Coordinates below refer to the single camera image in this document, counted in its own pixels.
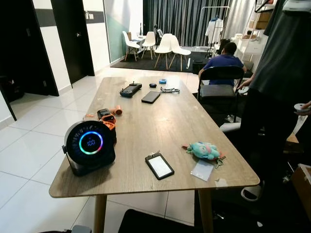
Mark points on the white handheld controller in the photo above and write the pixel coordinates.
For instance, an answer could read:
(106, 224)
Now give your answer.
(301, 108)
(242, 90)

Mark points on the standing person dark shirt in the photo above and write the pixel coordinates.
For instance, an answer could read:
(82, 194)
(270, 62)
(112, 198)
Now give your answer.
(282, 58)

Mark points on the white shelf unit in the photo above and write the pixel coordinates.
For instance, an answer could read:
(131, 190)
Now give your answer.
(248, 48)

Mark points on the black folding chair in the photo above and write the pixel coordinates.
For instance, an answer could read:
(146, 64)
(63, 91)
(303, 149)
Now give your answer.
(217, 92)

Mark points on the white slipper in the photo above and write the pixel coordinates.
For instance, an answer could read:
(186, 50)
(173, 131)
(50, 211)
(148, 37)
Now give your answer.
(250, 193)

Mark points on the seated person blue shirt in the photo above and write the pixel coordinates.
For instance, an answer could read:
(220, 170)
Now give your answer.
(223, 60)

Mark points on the white headset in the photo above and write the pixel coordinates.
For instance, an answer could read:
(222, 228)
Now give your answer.
(296, 5)

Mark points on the clear card holder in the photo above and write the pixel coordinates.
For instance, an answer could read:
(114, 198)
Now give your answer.
(202, 170)

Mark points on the white hanging shirt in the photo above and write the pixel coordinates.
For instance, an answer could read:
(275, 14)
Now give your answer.
(214, 31)

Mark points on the folded glasses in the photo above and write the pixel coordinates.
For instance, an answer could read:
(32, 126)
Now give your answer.
(169, 90)

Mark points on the metal clothes rack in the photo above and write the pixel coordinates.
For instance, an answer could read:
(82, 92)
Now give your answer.
(215, 7)

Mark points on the white shell chair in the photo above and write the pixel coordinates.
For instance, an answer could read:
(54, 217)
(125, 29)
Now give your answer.
(129, 42)
(179, 48)
(149, 41)
(164, 46)

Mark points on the blue tape roll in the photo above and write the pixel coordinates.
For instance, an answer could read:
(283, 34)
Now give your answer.
(162, 81)

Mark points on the smartphone with lit screen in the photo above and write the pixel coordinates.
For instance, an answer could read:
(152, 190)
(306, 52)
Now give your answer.
(159, 166)

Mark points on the black dark smartphone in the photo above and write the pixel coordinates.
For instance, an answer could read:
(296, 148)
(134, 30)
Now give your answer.
(151, 97)

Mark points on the small black object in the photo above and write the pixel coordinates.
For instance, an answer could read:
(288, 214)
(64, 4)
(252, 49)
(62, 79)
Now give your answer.
(152, 85)

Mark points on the dark grey curtains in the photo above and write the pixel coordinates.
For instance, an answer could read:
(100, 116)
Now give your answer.
(180, 19)

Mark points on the wooden table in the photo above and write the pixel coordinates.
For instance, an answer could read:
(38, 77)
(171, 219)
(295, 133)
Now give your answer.
(146, 126)

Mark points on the dark rug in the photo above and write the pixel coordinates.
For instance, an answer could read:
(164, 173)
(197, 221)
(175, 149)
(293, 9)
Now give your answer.
(146, 63)

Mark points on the black handheld console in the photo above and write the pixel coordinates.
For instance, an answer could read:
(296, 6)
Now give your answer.
(131, 90)

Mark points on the black floor mat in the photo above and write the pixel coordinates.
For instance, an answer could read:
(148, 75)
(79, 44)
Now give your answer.
(155, 223)

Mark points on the orange cylinder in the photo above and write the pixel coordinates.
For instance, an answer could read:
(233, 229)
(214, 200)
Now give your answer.
(116, 111)

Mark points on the orange black tool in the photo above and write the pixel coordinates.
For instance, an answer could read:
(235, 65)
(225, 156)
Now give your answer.
(107, 119)

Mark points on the small orange piece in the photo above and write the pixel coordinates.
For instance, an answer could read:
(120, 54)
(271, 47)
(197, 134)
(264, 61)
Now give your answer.
(89, 116)

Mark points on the black door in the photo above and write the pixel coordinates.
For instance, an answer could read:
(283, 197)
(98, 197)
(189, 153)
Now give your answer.
(73, 39)

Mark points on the grey robot leg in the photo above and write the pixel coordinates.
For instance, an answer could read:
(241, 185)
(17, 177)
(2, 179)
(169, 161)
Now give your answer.
(80, 229)

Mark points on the wide black door panel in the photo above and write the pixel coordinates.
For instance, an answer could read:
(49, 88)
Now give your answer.
(22, 43)

